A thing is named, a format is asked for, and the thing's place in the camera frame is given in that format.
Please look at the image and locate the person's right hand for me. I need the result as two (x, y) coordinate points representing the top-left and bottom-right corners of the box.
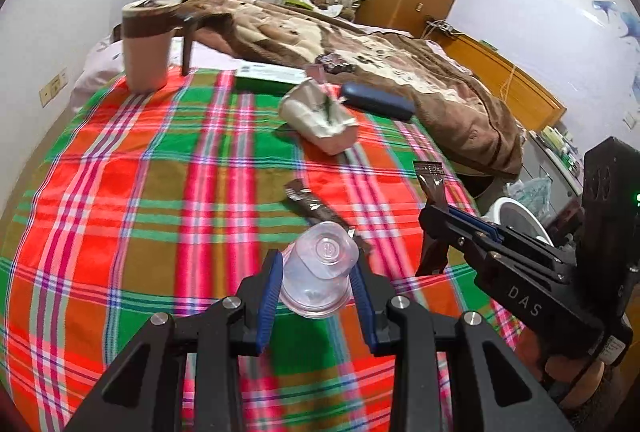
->
(542, 352), (607, 410)

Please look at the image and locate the brown sachet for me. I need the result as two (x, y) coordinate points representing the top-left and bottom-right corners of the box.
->
(283, 179), (373, 253)
(412, 160), (451, 277)

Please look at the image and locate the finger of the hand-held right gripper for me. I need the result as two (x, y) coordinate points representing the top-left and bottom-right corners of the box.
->
(419, 203), (501, 273)
(447, 207), (573, 280)

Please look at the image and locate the crushed white drink carton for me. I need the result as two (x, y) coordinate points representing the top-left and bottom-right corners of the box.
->
(277, 79), (360, 156)

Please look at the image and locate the brown fleece blanket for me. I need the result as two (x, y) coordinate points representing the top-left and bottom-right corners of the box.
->
(172, 0), (526, 177)

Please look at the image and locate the wall socket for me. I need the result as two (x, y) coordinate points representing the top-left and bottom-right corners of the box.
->
(40, 68), (68, 107)

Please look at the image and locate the beige cup with brown band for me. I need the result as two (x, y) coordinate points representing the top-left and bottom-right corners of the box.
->
(121, 0), (183, 92)

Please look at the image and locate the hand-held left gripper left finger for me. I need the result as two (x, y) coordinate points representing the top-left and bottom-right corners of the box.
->
(65, 249), (283, 432)

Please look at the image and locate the green flat box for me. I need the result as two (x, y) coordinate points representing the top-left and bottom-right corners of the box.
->
(234, 64), (308, 95)

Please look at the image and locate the clear plastic cup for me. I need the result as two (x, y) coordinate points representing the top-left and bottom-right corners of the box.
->
(278, 221), (360, 319)

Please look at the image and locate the red green plaid blanket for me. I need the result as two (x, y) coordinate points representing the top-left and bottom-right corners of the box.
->
(0, 66), (531, 432)

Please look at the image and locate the dark blue case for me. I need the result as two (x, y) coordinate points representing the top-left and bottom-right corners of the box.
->
(340, 82), (416, 121)

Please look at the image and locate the cluttered white counter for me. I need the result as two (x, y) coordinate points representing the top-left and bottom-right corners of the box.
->
(530, 124), (586, 193)

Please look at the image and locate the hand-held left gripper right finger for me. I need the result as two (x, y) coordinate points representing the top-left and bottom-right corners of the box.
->
(348, 248), (576, 432)

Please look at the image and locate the clear plastic bag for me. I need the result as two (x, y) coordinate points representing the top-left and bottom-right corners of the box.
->
(507, 177), (553, 223)

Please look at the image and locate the low wooden cabinet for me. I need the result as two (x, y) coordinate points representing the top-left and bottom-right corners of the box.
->
(435, 32), (568, 133)

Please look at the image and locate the dark snack wrapper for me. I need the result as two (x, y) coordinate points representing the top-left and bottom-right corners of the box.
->
(315, 53), (357, 75)

